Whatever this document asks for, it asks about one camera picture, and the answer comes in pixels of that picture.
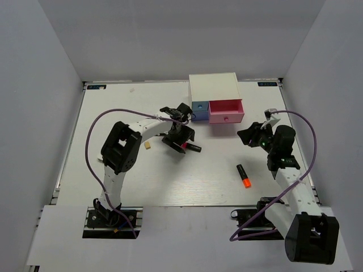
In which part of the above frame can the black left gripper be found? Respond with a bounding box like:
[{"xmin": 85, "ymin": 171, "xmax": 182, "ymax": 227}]
[{"xmin": 162, "ymin": 125, "xmax": 195, "ymax": 154}]

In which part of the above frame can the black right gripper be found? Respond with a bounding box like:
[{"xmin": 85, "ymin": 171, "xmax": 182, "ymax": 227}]
[{"xmin": 238, "ymin": 121, "xmax": 277, "ymax": 154}]

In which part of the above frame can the pink highlighter marker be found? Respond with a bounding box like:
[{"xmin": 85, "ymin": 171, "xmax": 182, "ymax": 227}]
[{"xmin": 181, "ymin": 143, "xmax": 202, "ymax": 153}]

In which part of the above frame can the pink drawer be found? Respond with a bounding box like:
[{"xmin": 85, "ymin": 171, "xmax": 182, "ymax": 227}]
[{"xmin": 208, "ymin": 99, "xmax": 244, "ymax": 124}]

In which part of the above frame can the orange highlighter marker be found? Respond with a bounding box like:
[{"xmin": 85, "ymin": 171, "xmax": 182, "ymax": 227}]
[{"xmin": 237, "ymin": 164, "xmax": 251, "ymax": 188}]

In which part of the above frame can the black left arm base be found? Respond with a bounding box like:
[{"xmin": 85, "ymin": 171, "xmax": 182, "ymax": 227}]
[{"xmin": 82, "ymin": 207, "xmax": 143, "ymax": 240}]

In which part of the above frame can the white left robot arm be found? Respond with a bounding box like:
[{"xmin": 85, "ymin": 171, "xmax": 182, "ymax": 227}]
[{"xmin": 94, "ymin": 103, "xmax": 195, "ymax": 226}]

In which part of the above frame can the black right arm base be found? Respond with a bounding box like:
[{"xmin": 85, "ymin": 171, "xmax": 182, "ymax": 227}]
[{"xmin": 230, "ymin": 208, "xmax": 284, "ymax": 241}]

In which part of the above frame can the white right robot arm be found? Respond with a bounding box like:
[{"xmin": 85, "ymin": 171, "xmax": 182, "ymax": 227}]
[{"xmin": 237, "ymin": 122, "xmax": 339, "ymax": 265}]

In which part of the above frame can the tan eraser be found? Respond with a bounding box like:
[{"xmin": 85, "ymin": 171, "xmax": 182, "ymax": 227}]
[{"xmin": 144, "ymin": 141, "xmax": 151, "ymax": 150}]

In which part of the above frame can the blue wide drawer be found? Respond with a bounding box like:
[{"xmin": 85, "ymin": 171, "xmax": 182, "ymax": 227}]
[{"xmin": 191, "ymin": 111, "xmax": 209, "ymax": 122}]

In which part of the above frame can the light blue small drawer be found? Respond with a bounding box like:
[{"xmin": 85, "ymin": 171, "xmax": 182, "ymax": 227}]
[{"xmin": 192, "ymin": 101, "xmax": 209, "ymax": 112}]

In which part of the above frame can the right blue table label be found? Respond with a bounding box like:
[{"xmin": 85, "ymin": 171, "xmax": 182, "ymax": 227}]
[{"xmin": 258, "ymin": 82, "xmax": 278, "ymax": 87}]

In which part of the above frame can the blue table label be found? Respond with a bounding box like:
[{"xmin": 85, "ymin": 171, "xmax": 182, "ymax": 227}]
[
  {"xmin": 258, "ymin": 82, "xmax": 278, "ymax": 87},
  {"xmin": 87, "ymin": 84, "xmax": 107, "ymax": 90}
]

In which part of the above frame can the white drawer cabinet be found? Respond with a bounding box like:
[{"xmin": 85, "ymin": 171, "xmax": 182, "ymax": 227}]
[{"xmin": 189, "ymin": 73, "xmax": 241, "ymax": 102}]

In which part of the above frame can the left blue table label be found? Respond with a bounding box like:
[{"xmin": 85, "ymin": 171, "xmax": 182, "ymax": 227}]
[{"xmin": 87, "ymin": 84, "xmax": 107, "ymax": 90}]

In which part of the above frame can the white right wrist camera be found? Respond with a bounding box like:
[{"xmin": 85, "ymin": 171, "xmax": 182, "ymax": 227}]
[{"xmin": 261, "ymin": 108, "xmax": 281, "ymax": 129}]

